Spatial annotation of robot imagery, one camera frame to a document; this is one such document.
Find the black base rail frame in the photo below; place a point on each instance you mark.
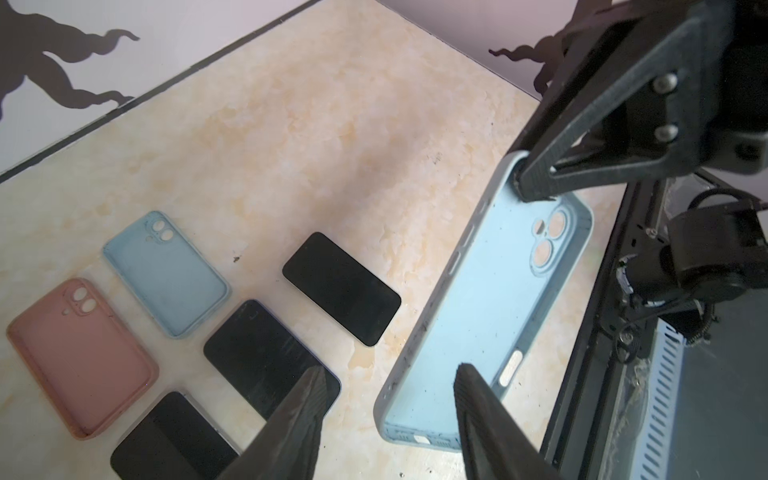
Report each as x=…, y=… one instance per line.
x=578, y=428

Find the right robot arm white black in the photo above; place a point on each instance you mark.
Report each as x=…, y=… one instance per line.
x=713, y=253

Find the black smartphone from pink case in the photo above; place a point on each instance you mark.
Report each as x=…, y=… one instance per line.
x=173, y=441

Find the white slotted cable duct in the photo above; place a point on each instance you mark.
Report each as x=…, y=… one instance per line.
x=653, y=443

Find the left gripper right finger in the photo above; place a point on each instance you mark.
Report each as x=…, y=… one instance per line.
x=493, y=446

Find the light blue phone case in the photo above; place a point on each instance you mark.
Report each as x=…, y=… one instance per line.
x=492, y=298
x=166, y=274

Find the pink silicone phone case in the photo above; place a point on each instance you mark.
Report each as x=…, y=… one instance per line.
x=87, y=362

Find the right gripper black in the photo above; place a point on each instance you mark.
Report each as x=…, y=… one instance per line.
x=650, y=90

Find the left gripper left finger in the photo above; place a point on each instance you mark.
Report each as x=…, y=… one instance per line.
x=288, y=445

